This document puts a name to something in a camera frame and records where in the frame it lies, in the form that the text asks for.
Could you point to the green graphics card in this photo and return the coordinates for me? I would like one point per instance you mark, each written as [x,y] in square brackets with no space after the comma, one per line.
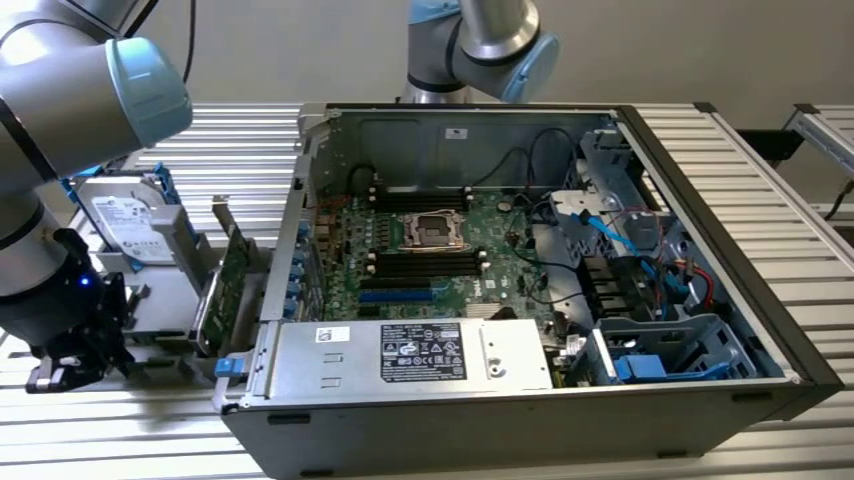
[224,295]

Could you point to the grey power supply unit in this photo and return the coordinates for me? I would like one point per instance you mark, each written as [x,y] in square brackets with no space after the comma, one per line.
[374,365]

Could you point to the green motherboard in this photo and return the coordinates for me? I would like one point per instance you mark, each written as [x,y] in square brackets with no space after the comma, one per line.
[497,250]

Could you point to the black case fan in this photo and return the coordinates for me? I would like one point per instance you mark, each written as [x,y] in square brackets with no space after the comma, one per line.
[617,290]

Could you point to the blue power supply latch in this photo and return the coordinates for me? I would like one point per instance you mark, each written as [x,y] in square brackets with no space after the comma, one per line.
[230,367]

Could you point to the grey metal disk bay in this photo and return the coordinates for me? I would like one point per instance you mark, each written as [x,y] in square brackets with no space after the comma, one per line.
[601,200]

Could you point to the black expansion slot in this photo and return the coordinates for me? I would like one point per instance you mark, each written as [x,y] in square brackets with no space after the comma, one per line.
[394,285]

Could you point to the grey disk bay blue clips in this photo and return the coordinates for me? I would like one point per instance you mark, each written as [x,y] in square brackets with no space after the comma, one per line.
[675,340]

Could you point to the black RAM slot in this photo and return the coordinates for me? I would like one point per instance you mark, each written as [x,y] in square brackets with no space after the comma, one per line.
[421,200]
[424,274]
[424,256]
[421,205]
[421,190]
[421,195]
[424,262]
[424,268]

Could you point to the blue disk bracket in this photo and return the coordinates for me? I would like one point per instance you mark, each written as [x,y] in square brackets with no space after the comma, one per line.
[168,185]

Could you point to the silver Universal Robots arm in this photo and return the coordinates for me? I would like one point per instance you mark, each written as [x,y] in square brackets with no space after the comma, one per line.
[68,75]

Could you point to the silver chipset heatsink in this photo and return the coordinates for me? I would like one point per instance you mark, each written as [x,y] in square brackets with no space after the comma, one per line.
[491,312]

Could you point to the silver hard disk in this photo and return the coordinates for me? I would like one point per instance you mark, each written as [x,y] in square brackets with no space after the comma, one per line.
[128,220]

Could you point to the blue expansion slot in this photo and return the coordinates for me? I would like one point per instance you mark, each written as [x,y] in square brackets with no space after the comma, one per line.
[394,297]

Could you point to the metal CPU socket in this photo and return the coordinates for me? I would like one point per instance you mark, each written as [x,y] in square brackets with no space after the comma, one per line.
[430,231]

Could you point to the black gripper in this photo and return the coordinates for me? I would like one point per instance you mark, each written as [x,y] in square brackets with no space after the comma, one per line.
[90,310]

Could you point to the grey parts rack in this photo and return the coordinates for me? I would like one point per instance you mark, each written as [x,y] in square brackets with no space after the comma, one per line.
[168,305]

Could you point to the black grey PC case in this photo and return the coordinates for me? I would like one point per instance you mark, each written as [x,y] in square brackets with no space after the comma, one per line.
[468,435]

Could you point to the aluminium profile frame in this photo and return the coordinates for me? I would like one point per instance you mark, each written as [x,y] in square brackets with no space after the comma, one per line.
[824,135]

